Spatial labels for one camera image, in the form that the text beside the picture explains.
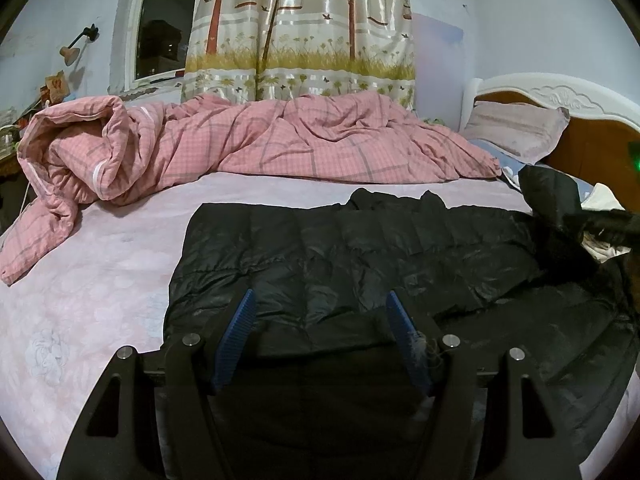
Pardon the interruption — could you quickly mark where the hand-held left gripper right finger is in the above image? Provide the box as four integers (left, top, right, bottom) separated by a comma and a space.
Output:
385, 289, 585, 480

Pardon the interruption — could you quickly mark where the pink checked quilt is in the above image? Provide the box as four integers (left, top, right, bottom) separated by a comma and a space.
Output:
0, 92, 501, 286

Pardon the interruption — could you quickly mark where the light blue cloth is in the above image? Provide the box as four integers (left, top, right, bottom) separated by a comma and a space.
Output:
470, 140, 601, 202

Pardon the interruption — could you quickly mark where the tree print curtain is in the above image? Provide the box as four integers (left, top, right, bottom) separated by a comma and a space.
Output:
181, 0, 417, 111

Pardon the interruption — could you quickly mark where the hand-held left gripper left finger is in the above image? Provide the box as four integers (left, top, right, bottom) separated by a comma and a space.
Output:
56, 287, 258, 480

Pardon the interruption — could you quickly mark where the black down jacket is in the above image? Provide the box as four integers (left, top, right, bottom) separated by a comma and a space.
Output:
162, 165, 640, 480

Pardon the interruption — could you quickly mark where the white frame window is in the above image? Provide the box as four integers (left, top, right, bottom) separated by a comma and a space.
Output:
111, 0, 208, 93

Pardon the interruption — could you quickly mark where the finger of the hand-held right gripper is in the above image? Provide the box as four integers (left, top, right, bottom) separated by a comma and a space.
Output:
562, 210, 640, 251

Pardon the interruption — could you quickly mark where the cream sweatshirt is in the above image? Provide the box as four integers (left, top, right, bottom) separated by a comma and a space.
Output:
580, 185, 640, 263

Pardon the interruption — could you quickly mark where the wooden desk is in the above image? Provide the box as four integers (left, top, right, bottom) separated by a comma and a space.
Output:
0, 157, 28, 233

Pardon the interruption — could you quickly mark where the pink pillow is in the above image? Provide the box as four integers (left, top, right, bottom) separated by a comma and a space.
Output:
457, 101, 571, 165

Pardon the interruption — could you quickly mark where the orange paper bag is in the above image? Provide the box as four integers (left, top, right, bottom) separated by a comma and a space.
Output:
44, 72, 69, 104

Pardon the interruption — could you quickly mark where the white and wood headboard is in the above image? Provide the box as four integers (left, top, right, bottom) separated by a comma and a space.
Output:
462, 72, 640, 186

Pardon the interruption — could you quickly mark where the wall lamp with pink shade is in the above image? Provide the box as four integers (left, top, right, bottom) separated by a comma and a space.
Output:
59, 25, 99, 66

